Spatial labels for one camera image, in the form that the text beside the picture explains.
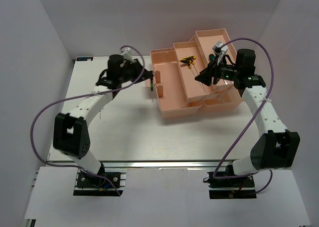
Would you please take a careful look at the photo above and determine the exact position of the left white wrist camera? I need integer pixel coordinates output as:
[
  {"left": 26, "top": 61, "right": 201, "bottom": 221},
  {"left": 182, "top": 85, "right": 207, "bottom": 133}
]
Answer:
[{"left": 120, "top": 47, "right": 134, "bottom": 62}]

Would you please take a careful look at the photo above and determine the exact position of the blue label sticker left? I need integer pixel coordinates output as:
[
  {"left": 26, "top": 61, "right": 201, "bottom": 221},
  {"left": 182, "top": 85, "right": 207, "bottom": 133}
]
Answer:
[{"left": 76, "top": 57, "right": 93, "bottom": 62}]

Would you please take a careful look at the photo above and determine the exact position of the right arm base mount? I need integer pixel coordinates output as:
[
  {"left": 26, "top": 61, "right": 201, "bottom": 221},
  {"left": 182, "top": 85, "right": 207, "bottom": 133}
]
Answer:
[{"left": 203, "top": 172, "right": 257, "bottom": 200}]

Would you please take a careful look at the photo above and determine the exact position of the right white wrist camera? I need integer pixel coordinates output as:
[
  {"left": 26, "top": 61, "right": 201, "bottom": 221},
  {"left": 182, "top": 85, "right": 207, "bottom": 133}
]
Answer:
[{"left": 212, "top": 41, "right": 228, "bottom": 65}]

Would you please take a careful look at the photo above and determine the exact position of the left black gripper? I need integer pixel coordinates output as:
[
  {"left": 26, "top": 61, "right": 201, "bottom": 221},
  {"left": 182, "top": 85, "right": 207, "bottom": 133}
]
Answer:
[{"left": 119, "top": 59, "right": 154, "bottom": 84}]

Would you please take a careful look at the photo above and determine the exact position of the yellow T-handle hex key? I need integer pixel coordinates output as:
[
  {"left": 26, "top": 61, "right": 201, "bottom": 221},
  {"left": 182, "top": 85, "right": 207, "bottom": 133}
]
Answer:
[
  {"left": 178, "top": 58, "right": 206, "bottom": 94},
  {"left": 180, "top": 55, "right": 206, "bottom": 94}
]

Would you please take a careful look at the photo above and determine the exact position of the large green screwdriver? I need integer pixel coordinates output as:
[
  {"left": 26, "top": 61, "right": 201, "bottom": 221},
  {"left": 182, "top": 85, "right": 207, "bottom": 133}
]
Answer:
[{"left": 209, "top": 54, "right": 215, "bottom": 62}]

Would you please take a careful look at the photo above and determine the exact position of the aluminium table rail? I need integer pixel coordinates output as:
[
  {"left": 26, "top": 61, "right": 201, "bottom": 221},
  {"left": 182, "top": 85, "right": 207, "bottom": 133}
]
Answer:
[{"left": 46, "top": 161, "right": 235, "bottom": 169}]

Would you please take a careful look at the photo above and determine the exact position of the pink plastic toolbox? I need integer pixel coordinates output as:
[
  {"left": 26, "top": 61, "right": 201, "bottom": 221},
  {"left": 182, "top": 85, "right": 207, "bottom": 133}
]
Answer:
[{"left": 150, "top": 28, "right": 243, "bottom": 118}]

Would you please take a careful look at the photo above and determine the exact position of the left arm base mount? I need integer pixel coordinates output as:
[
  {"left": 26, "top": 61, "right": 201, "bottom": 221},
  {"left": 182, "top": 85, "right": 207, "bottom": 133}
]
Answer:
[{"left": 73, "top": 169, "right": 126, "bottom": 197}]

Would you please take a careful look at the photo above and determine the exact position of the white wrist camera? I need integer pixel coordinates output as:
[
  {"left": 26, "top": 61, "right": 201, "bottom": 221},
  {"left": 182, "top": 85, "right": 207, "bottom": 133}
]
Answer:
[
  {"left": 120, "top": 47, "right": 134, "bottom": 62},
  {"left": 212, "top": 41, "right": 228, "bottom": 65}
]

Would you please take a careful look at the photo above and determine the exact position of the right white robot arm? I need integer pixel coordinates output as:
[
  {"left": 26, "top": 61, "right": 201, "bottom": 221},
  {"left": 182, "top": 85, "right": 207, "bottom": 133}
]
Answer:
[{"left": 195, "top": 48, "right": 300, "bottom": 187}]

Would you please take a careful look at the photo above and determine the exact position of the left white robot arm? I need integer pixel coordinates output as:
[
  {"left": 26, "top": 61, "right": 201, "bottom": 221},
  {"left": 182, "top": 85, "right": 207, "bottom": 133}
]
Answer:
[{"left": 53, "top": 54, "right": 154, "bottom": 187}]

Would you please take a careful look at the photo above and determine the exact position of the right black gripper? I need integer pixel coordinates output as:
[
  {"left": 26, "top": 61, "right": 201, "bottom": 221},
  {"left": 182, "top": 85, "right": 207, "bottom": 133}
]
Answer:
[{"left": 194, "top": 55, "right": 240, "bottom": 87}]

